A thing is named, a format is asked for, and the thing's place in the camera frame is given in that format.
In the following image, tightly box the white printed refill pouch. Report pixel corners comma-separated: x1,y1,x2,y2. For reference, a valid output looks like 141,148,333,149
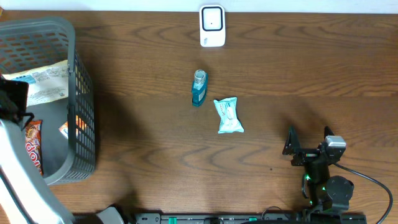
3,60,69,107

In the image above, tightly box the red Top chocolate bar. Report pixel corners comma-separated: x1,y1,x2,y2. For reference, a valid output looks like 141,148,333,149
25,120,44,175

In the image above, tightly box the blue mouthwash bottle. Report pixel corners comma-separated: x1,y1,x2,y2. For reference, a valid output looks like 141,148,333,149
192,70,208,107

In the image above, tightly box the grey plastic mesh basket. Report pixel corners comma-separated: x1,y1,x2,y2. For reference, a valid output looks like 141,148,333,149
1,17,96,185

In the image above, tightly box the white barcode scanner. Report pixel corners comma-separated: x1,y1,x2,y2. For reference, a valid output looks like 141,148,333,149
199,5,226,47

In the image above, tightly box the small orange tissue pack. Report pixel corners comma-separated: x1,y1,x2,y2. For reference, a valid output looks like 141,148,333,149
58,121,68,139

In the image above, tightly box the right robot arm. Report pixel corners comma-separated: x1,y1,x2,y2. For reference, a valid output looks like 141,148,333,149
282,126,354,221

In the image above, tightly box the light blue wipes packet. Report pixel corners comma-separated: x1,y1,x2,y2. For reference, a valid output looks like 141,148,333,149
213,97,244,134

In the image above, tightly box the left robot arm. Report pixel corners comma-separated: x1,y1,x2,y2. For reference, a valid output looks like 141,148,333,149
1,78,126,223

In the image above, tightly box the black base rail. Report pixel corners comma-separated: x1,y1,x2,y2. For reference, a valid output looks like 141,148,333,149
131,212,367,224

